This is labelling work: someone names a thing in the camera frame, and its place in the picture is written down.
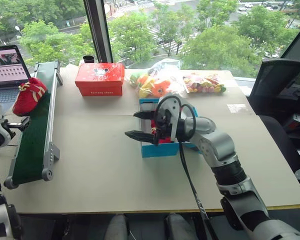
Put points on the green conveyor belt silver frame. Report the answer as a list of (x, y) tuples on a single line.
[(35, 130)]

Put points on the red cartoon print shoebox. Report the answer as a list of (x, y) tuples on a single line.
[(100, 80)]

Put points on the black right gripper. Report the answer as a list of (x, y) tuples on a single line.
[(163, 122)]

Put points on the open laptop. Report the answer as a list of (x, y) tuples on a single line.
[(5, 72)]

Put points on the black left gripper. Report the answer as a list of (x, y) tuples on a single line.
[(8, 128)]

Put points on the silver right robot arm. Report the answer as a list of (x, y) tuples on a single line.
[(222, 150)]

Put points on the dark window frame post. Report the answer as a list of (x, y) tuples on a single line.
[(98, 30)]

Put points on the plastic bag of colourful candies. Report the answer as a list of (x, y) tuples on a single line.
[(205, 83)]

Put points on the plastic bag of plush toys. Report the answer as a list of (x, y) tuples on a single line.
[(157, 80)]

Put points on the dark slanted window frame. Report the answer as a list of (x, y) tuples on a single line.
[(296, 42)]

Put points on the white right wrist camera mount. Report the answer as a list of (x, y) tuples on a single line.
[(174, 110)]

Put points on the black mesh office chair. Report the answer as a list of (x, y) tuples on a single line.
[(282, 100)]

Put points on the black cup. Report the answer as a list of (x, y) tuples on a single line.
[(89, 59)]

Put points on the clear tape patch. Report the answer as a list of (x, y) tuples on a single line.
[(237, 107)]

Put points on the red knitted shoe yellow stripes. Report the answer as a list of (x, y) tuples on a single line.
[(28, 98), (152, 126)]

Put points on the blue shoebox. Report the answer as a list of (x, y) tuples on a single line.
[(160, 150)]

